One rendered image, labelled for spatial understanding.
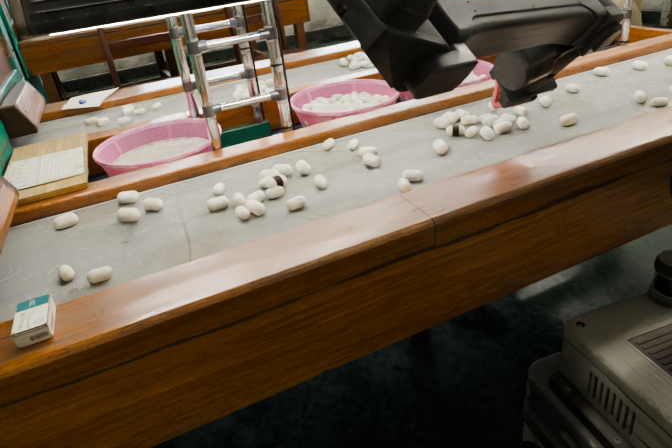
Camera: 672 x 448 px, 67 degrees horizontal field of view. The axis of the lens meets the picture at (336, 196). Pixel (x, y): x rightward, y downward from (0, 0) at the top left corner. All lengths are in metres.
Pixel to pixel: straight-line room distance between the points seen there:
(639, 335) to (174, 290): 0.74
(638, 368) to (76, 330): 0.79
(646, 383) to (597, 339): 0.10
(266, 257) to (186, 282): 0.10
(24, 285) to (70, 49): 2.78
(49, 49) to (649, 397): 3.29
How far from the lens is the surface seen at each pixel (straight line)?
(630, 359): 0.95
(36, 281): 0.82
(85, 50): 3.52
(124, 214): 0.88
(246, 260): 0.65
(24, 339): 0.65
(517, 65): 0.76
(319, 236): 0.67
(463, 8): 0.51
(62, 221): 0.93
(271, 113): 1.34
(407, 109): 1.12
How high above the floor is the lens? 1.11
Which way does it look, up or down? 27 degrees down
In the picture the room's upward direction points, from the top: 7 degrees counter-clockwise
